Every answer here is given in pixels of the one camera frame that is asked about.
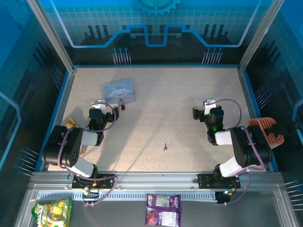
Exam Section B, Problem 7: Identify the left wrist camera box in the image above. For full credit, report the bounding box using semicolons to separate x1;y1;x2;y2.
91;99;107;110

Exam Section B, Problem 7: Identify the purple snack bag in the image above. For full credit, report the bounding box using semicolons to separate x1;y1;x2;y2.
144;193;182;227

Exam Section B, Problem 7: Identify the pastel cartoon tin box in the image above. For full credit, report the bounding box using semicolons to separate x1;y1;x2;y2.
103;79;137;105

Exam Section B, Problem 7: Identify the slotted grey cable duct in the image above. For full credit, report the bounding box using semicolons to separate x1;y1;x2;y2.
36;191;218;202

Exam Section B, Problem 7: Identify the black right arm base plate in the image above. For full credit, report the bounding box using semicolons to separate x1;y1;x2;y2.
197;174;241;190

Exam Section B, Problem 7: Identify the green yellow snack bag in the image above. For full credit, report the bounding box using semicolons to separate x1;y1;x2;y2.
31;196;73;227

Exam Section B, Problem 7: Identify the aluminium table side rail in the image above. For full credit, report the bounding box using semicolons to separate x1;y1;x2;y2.
39;67;77;172
238;67;276;172

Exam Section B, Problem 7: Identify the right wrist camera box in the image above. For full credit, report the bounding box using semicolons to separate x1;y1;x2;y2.
203;98;216;115

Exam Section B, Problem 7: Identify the aluminium frame post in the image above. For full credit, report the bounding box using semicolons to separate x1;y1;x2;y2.
238;0;281;71
26;0;75;72

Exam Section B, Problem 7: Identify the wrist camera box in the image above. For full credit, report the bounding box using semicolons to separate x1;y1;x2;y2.
91;99;107;110
203;98;216;115

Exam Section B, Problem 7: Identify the yellow orange plastic object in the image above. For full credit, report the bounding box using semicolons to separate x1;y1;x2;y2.
65;117;78;130

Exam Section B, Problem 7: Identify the aluminium mounting beam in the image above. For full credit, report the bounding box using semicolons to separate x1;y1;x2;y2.
28;171;285;190

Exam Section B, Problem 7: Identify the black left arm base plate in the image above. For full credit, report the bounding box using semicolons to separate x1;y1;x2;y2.
71;174;116;190

